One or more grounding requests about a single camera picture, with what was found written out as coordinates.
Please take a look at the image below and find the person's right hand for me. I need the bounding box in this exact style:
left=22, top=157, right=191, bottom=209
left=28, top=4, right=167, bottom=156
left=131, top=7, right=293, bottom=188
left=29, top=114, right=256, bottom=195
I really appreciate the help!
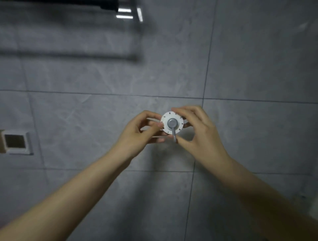
left=171, top=105, right=232, bottom=172

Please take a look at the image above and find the person's left hand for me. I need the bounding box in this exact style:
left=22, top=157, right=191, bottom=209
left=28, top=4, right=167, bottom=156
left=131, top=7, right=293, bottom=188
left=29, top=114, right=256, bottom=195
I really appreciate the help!
left=109, top=110, right=166, bottom=162

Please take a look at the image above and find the white round adhesive wall hook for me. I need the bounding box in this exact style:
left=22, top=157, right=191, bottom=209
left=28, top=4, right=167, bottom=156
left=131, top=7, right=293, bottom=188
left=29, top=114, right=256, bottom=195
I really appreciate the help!
left=160, top=111, right=185, bottom=143

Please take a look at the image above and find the person's left forearm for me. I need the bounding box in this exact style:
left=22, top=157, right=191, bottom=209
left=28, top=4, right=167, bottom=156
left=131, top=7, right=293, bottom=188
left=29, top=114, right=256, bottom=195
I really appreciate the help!
left=0, top=149, right=132, bottom=241

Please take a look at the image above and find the person's right forearm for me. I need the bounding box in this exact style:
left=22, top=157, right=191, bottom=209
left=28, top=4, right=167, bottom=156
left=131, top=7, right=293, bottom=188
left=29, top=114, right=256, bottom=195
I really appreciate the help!
left=219, top=156, right=318, bottom=241

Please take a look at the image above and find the white wall socket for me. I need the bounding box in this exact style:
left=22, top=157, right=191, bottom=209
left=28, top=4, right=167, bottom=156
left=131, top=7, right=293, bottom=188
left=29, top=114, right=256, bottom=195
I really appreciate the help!
left=0, top=129, right=34, bottom=156

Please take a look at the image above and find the black towel rail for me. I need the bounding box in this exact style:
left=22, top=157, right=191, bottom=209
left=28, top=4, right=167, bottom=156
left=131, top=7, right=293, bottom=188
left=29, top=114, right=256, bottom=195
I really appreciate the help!
left=0, top=0, right=119, bottom=12

